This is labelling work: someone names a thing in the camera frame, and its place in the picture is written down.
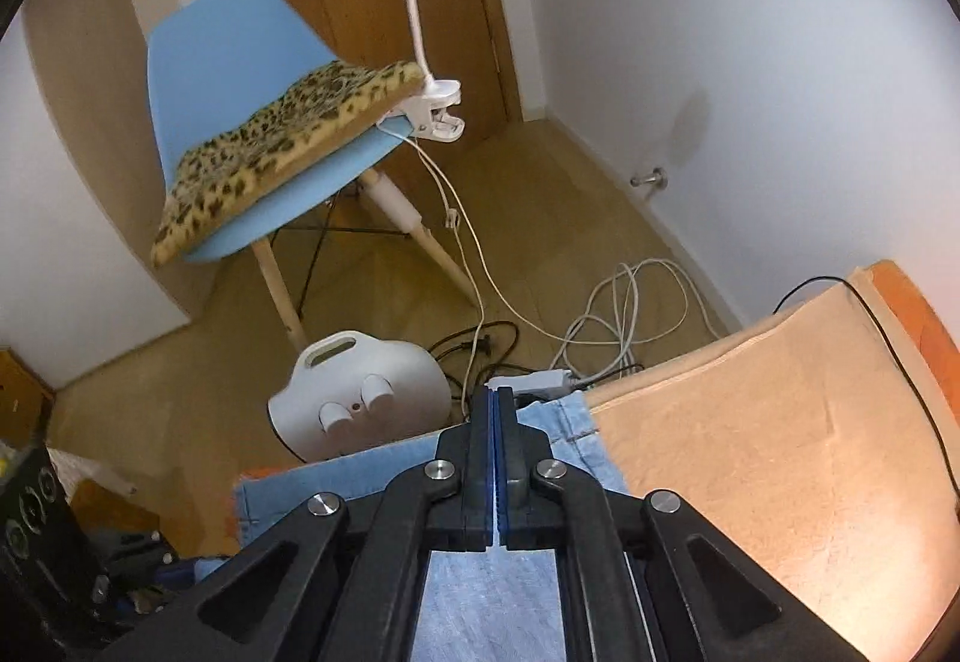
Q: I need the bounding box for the black cable with inline switch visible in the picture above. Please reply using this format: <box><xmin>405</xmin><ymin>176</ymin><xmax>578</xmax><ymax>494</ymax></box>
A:
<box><xmin>772</xmin><ymin>276</ymin><xmax>960</xmax><ymax>505</ymax></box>

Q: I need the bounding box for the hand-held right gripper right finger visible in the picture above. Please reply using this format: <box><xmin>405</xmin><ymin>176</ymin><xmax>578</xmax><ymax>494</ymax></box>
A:
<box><xmin>496</xmin><ymin>386</ymin><xmax>863</xmax><ymax>662</ymax></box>

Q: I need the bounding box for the blue chair with wooden legs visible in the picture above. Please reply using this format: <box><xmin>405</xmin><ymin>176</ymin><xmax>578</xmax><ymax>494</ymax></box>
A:
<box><xmin>146</xmin><ymin>0</ymin><xmax>481</xmax><ymax>352</ymax></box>

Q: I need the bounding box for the coiled white cable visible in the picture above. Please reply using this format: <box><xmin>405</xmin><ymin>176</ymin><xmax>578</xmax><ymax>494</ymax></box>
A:
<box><xmin>551</xmin><ymin>259</ymin><xmax>725</xmax><ymax>378</ymax></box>

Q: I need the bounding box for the white fan heater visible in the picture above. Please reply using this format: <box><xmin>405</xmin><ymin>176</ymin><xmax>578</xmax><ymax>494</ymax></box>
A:
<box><xmin>268</xmin><ymin>330</ymin><xmax>451</xmax><ymax>464</ymax></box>

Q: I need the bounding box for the black floor cable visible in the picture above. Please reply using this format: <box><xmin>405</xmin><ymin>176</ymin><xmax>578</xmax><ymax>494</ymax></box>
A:
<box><xmin>427</xmin><ymin>321</ymin><xmax>520</xmax><ymax>402</ymax></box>

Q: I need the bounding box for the wooden cabinet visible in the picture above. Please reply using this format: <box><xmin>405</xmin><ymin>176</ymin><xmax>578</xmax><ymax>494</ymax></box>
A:
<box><xmin>0</xmin><ymin>347</ymin><xmax>57</xmax><ymax>446</ymax></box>

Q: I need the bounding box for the orange floral bedsheet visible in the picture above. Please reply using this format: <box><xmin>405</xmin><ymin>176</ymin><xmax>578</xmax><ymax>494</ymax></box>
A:
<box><xmin>225</xmin><ymin>261</ymin><xmax>960</xmax><ymax>543</ymax></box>

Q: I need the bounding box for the blue towel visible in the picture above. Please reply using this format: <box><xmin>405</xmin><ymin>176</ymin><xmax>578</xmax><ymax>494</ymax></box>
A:
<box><xmin>191</xmin><ymin>392</ymin><xmax>627</xmax><ymax>662</ymax></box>

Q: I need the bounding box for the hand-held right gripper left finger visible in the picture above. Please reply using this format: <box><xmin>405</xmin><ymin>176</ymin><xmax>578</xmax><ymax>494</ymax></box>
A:
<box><xmin>94</xmin><ymin>388</ymin><xmax>497</xmax><ymax>662</ymax></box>

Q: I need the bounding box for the peach blanket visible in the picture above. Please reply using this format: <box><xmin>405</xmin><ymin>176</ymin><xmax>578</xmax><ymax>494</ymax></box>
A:
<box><xmin>585</xmin><ymin>268</ymin><xmax>957</xmax><ymax>662</ymax></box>

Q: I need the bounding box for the white clip lamp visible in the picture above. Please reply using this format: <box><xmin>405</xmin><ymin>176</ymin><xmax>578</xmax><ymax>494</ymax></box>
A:
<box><xmin>375</xmin><ymin>0</ymin><xmax>467</xmax><ymax>143</ymax></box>

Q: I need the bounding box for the thin white lamp cable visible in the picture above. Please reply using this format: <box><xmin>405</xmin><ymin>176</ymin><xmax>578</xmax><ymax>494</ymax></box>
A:
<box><xmin>401</xmin><ymin>130</ymin><xmax>578</xmax><ymax>408</ymax></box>

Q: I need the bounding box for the white power strip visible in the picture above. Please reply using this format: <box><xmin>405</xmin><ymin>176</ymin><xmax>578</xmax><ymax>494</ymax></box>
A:
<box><xmin>487</xmin><ymin>368</ymin><xmax>578</xmax><ymax>401</ymax></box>

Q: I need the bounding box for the white cloth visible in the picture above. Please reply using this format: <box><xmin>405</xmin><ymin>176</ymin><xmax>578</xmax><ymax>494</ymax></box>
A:
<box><xmin>49</xmin><ymin>448</ymin><xmax>140</xmax><ymax>498</ymax></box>

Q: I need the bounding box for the leopard print cushion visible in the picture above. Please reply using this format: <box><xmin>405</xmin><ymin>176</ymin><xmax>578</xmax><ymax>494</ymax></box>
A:
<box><xmin>150</xmin><ymin>60</ymin><xmax>425</xmax><ymax>269</ymax></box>

